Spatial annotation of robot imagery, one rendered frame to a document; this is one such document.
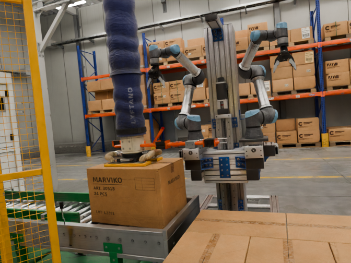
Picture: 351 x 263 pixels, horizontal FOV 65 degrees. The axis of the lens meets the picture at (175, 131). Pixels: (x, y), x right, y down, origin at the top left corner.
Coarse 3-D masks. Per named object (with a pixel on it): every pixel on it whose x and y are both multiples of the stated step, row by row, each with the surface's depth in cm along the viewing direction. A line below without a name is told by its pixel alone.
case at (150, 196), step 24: (96, 168) 196; (120, 168) 188; (144, 168) 180; (168, 168) 186; (96, 192) 197; (120, 192) 188; (144, 192) 180; (168, 192) 184; (96, 216) 199; (120, 216) 190; (144, 216) 182; (168, 216) 182
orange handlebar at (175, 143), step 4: (144, 140) 229; (144, 144) 198; (148, 144) 196; (152, 144) 195; (168, 144) 190; (172, 144) 188; (176, 144) 187; (180, 144) 186; (184, 144) 185; (196, 144) 182; (200, 144) 181
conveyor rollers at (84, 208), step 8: (16, 200) 283; (24, 200) 281; (32, 200) 280; (24, 208) 251; (40, 208) 247; (56, 208) 242; (64, 208) 248; (72, 208) 244; (80, 208) 242; (88, 208) 238; (80, 216) 217; (88, 216) 214; (104, 224) 199; (112, 224) 194
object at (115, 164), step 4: (136, 160) 193; (104, 164) 198; (108, 164) 197; (112, 164) 195; (116, 164) 194; (120, 164) 193; (124, 164) 191; (128, 164) 190; (132, 164) 189; (136, 164) 188; (140, 164) 186; (144, 164) 185; (148, 164) 190
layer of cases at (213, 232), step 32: (192, 224) 182; (224, 224) 178; (256, 224) 174; (288, 224) 170; (320, 224) 166; (192, 256) 141; (224, 256) 139; (256, 256) 136; (288, 256) 134; (320, 256) 131
